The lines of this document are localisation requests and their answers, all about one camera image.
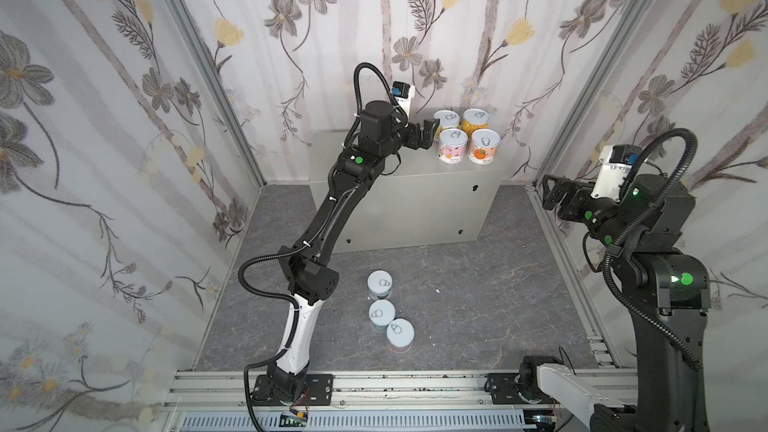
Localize blue label can lower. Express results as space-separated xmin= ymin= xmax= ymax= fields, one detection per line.
xmin=368 ymin=299 xmax=396 ymax=332

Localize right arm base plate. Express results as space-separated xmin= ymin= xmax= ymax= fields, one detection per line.
xmin=483 ymin=373 xmax=541 ymax=405

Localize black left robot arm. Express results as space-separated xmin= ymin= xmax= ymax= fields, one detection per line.
xmin=237 ymin=62 xmax=439 ymax=430

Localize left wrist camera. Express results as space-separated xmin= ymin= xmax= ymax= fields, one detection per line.
xmin=392 ymin=81 xmax=415 ymax=116

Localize yellow white label can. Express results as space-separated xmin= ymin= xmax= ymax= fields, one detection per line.
xmin=433 ymin=110 xmax=461 ymax=138

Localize blue label can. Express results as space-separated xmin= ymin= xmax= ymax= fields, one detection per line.
xmin=367 ymin=270 xmax=393 ymax=300
xmin=368 ymin=299 xmax=396 ymax=332

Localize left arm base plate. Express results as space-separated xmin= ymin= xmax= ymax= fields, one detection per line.
xmin=247 ymin=374 xmax=334 ymax=407

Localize purple label can front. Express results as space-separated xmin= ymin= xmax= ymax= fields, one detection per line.
xmin=386 ymin=318 xmax=415 ymax=353

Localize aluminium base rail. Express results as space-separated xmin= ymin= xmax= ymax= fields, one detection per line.
xmin=161 ymin=370 xmax=640 ymax=412

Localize orange persimmon label can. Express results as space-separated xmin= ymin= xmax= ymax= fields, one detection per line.
xmin=468 ymin=128 xmax=501 ymax=165

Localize white slotted cable duct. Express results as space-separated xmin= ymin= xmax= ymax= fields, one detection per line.
xmin=179 ymin=410 xmax=538 ymax=432

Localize pink label can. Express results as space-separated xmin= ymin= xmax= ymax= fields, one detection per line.
xmin=437 ymin=128 xmax=468 ymax=164

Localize grey metal cabinet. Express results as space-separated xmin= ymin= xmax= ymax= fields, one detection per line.
xmin=334 ymin=147 xmax=506 ymax=254

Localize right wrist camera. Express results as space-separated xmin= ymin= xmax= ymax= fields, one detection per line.
xmin=591 ymin=144 xmax=642 ymax=202

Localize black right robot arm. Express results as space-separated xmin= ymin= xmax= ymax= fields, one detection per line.
xmin=516 ymin=128 xmax=711 ymax=431

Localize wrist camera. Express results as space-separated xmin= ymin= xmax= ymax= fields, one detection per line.
xmin=392 ymin=81 xmax=415 ymax=116
xmin=591 ymin=144 xmax=642 ymax=202

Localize blue label can upper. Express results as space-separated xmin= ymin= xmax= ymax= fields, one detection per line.
xmin=367 ymin=270 xmax=393 ymax=300

